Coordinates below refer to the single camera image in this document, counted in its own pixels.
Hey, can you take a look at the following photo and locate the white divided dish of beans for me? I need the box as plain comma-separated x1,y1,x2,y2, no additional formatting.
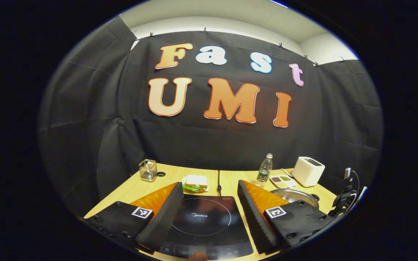
269,175,297,189

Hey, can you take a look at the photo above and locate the white toaster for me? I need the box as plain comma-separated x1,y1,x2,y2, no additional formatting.
292,157,325,187

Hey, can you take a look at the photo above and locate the stainless steel pot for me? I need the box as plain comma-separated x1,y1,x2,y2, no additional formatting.
270,188,320,210

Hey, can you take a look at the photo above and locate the black induction cooktop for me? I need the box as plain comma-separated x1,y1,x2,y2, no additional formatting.
158,194,254,260

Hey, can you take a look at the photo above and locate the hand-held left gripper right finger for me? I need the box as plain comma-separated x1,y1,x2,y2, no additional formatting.
237,180,345,255

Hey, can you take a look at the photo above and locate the black backdrop cloth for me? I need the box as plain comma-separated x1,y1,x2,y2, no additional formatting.
38,16,384,218

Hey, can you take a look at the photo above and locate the clear plastic water bottle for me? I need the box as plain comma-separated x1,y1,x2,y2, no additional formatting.
257,153,273,183

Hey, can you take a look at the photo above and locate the metal wire holder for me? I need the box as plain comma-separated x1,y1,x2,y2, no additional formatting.
139,159,158,182

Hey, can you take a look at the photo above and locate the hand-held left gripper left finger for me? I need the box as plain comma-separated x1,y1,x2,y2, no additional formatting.
82,182,184,254

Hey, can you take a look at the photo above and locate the sandwich with lettuce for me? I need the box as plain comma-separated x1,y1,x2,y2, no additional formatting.
182,175,209,194

